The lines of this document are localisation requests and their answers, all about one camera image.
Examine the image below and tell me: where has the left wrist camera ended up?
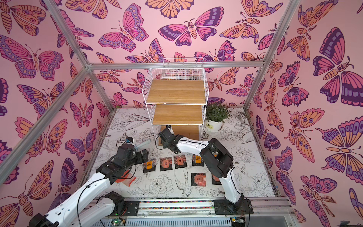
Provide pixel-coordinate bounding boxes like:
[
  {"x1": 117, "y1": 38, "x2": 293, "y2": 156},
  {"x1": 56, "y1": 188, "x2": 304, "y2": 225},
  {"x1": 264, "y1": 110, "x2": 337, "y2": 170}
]
[{"x1": 125, "y1": 137, "x2": 133, "y2": 143}]

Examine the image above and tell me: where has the potted green plant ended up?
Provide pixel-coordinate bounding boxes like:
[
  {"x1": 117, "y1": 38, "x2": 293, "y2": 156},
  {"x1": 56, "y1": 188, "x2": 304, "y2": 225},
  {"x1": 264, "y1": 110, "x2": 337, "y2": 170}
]
[{"x1": 204, "y1": 103, "x2": 231, "y2": 132}]

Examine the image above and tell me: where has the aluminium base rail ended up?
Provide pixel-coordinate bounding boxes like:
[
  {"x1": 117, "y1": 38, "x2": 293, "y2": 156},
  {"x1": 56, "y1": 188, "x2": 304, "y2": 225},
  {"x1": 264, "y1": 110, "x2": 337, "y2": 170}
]
[{"x1": 56, "y1": 197, "x2": 296, "y2": 227}]

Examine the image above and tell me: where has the red tea bag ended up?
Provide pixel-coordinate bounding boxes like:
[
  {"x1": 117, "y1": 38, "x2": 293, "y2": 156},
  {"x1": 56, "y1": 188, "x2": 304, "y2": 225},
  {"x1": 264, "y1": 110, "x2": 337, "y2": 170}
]
[
  {"x1": 191, "y1": 173, "x2": 207, "y2": 187},
  {"x1": 159, "y1": 157, "x2": 173, "y2": 172},
  {"x1": 174, "y1": 155, "x2": 187, "y2": 169},
  {"x1": 211, "y1": 175, "x2": 221, "y2": 185}
]

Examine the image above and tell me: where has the red work glove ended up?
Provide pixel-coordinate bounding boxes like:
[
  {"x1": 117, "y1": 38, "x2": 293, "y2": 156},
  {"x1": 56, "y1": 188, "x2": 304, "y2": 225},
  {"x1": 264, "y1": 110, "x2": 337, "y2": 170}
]
[{"x1": 115, "y1": 170, "x2": 136, "y2": 187}]

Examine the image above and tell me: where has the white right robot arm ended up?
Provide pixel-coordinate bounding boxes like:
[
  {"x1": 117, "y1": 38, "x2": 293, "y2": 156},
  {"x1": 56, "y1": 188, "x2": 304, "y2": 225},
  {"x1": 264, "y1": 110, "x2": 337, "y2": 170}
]
[{"x1": 158, "y1": 128, "x2": 254, "y2": 216}]

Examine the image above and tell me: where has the white wire three-tier shelf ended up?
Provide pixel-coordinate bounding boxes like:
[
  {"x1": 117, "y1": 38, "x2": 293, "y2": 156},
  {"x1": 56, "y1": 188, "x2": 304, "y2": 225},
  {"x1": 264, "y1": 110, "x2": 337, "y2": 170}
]
[{"x1": 142, "y1": 68, "x2": 209, "y2": 140}]

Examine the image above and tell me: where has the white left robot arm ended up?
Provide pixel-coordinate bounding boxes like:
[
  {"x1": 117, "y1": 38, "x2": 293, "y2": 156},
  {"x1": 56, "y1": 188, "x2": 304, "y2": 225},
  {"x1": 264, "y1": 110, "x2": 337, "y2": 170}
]
[{"x1": 29, "y1": 143, "x2": 149, "y2": 227}]

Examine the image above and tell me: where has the orange-label tea bag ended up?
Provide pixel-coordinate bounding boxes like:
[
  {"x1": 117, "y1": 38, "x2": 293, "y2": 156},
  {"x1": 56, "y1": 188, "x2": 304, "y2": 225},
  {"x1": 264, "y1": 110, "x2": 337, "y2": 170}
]
[
  {"x1": 143, "y1": 159, "x2": 156, "y2": 173},
  {"x1": 192, "y1": 154, "x2": 204, "y2": 166}
]

